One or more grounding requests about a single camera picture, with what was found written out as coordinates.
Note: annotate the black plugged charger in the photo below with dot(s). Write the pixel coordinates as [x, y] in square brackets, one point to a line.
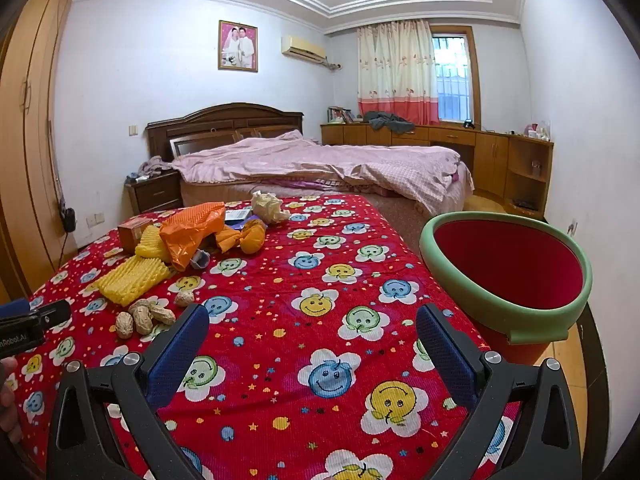
[67, 217]

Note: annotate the wooden bed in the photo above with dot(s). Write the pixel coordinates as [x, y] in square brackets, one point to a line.
[225, 117]

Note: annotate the small bottles on cabinet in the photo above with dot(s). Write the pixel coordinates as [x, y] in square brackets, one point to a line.
[537, 131]

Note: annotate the pink duvet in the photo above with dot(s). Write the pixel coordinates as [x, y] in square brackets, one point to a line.
[325, 165]

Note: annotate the large yellow foam net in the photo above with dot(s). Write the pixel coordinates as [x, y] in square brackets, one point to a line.
[130, 280]

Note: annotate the white and teal box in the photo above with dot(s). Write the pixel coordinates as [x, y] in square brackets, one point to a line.
[235, 216]

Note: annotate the wooden nightstand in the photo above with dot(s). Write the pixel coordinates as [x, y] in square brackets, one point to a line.
[155, 192]

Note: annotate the window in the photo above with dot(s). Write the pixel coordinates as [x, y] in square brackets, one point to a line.
[452, 80]

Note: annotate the framed wall photo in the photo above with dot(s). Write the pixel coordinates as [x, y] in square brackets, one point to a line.
[238, 45]

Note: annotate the small yellow foam net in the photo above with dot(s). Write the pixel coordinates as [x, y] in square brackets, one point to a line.
[150, 245]

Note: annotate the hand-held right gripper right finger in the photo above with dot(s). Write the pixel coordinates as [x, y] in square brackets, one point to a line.
[447, 355]

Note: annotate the black item on shelf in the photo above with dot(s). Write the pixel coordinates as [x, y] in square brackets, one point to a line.
[522, 203]

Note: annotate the person's left hand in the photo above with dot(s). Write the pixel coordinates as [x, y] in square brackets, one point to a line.
[7, 400]

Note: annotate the crumpled cream paper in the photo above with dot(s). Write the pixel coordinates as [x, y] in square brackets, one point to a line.
[267, 205]

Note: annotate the peanut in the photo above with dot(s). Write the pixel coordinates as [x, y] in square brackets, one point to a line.
[163, 314]
[124, 326]
[186, 297]
[138, 304]
[142, 320]

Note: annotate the white wall socket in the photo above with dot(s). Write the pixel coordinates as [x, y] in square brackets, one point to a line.
[95, 220]

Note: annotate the wooden wardrobe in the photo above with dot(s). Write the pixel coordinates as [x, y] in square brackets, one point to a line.
[30, 110]

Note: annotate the grey clothes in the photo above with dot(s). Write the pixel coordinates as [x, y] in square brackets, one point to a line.
[387, 122]

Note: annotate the photo frames on cabinet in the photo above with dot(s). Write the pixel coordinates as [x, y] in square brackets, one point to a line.
[340, 115]

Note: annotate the cream and red curtain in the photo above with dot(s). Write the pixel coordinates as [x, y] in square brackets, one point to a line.
[395, 70]

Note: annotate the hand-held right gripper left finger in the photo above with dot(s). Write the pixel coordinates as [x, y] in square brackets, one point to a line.
[177, 355]

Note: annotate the orange plastic bag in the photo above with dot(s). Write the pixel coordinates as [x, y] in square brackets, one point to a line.
[190, 240]

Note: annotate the orange twisted wrapper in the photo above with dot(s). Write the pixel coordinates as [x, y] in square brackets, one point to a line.
[252, 240]

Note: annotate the glass on shelf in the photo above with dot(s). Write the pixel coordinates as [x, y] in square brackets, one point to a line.
[536, 168]

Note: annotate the blue plastic piece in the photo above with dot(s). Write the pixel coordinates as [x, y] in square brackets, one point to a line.
[200, 259]

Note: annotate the wall air conditioner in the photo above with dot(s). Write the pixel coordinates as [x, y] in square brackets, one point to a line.
[304, 49]

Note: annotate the red bin with green rim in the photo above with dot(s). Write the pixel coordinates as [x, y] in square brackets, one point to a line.
[500, 260]

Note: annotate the dark framed board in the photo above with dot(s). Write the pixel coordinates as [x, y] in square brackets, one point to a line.
[200, 146]

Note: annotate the small brown cardboard box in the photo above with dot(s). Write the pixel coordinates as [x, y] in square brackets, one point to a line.
[131, 235]

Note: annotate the pile of light clothes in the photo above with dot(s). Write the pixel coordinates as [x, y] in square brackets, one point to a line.
[150, 166]

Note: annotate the red smiley flower printed blanket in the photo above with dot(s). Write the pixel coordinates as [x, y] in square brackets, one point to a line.
[280, 270]

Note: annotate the long wooden cabinet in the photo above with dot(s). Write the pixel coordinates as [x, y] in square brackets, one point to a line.
[490, 155]

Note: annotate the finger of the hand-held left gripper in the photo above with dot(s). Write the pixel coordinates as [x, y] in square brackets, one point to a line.
[15, 306]
[47, 315]

